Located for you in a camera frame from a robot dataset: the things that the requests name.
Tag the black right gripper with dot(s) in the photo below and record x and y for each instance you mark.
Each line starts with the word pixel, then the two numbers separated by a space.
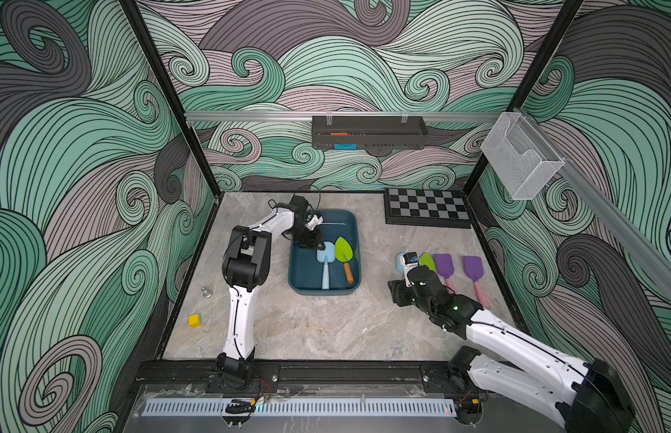
pixel 400 291

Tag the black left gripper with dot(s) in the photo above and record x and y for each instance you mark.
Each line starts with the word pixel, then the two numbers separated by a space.
pixel 316 236

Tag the light blue shovel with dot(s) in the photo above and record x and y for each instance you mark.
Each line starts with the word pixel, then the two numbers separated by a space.
pixel 400 262
pixel 326 256

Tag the green shovel yellow handle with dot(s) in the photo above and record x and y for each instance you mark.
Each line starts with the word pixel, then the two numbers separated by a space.
pixel 428 261

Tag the purple shovel pink handle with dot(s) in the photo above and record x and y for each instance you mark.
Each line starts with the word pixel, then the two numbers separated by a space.
pixel 473 267
pixel 445 269

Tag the green shovel wooden handle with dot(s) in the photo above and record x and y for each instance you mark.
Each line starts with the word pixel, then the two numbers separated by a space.
pixel 344 254

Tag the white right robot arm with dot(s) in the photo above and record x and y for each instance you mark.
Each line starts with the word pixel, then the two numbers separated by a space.
pixel 579 396

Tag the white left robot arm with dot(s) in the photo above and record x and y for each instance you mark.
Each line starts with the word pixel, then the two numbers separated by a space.
pixel 245 268

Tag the dark teal storage box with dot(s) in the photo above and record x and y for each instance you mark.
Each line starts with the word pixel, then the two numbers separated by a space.
pixel 335 270

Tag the black folding chessboard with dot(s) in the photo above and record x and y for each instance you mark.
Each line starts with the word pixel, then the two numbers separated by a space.
pixel 425 208

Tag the yellow cube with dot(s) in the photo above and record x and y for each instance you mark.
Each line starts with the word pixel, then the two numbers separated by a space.
pixel 194 321

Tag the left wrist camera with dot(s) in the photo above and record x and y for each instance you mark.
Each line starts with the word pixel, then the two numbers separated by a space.
pixel 314 221

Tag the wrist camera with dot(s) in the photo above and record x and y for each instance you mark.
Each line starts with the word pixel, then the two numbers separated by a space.
pixel 314 221
pixel 408 261

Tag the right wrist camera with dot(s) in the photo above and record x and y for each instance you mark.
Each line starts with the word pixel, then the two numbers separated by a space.
pixel 408 261

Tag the black wall tray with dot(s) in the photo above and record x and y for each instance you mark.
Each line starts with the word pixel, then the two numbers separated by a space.
pixel 371 134

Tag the clear plastic wall holder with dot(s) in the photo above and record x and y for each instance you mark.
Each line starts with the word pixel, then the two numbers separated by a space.
pixel 521 155

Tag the aluminium rail back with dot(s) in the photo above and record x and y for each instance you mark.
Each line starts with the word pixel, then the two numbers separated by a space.
pixel 305 116

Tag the aluminium rail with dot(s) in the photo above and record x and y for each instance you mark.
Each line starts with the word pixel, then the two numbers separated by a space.
pixel 305 116
pixel 654 264

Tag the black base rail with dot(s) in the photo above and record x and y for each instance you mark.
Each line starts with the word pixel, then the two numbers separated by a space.
pixel 277 373

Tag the white slotted cable duct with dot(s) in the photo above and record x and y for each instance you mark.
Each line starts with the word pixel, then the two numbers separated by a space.
pixel 307 407

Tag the aluminium rail right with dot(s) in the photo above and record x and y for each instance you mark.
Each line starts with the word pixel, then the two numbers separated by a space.
pixel 654 264

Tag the black frame post left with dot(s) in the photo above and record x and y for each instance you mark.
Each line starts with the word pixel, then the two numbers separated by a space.
pixel 145 40

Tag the black frame post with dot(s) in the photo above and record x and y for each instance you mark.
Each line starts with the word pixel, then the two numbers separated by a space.
pixel 145 40
pixel 546 51

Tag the black frame post right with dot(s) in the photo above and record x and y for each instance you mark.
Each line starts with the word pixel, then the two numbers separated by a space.
pixel 546 51

